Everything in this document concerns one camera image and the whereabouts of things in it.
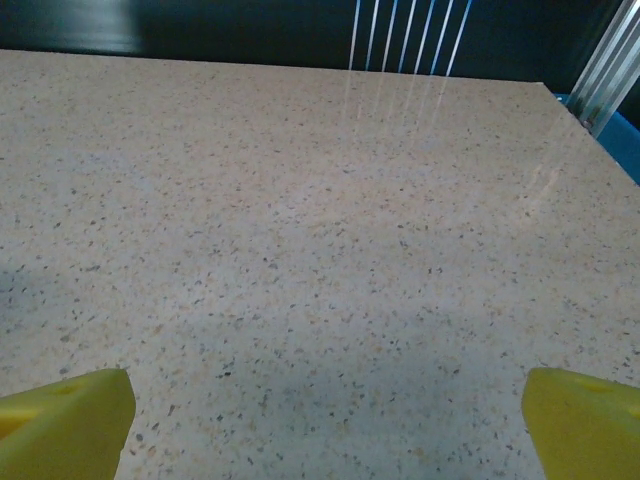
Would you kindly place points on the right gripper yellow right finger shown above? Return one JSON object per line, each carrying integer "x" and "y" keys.
{"x": 585, "y": 435}

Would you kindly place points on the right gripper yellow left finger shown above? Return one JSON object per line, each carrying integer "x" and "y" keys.
{"x": 65, "y": 435}

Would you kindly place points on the aluminium frame post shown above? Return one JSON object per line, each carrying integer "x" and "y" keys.
{"x": 607, "y": 65}

